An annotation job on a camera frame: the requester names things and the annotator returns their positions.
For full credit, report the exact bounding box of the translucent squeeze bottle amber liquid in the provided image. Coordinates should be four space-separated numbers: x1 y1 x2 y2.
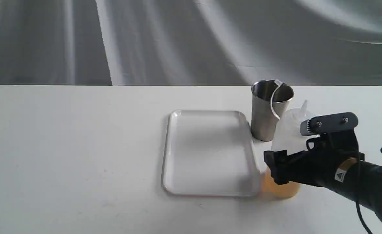
263 100 314 199

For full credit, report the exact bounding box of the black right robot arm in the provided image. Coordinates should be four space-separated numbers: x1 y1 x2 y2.
264 129 382 233

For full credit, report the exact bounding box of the grey draped backdrop cloth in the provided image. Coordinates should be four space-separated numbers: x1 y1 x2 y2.
0 0 382 86

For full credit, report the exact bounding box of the stainless steel cup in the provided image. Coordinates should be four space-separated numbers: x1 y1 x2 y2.
251 80 294 142

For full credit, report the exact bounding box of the white rectangular plastic tray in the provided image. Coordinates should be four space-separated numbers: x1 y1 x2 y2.
161 110 261 197

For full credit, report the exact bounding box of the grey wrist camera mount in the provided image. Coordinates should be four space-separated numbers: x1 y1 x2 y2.
300 112 359 137

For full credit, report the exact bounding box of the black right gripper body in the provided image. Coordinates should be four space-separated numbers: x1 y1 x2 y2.
295 129 365 187

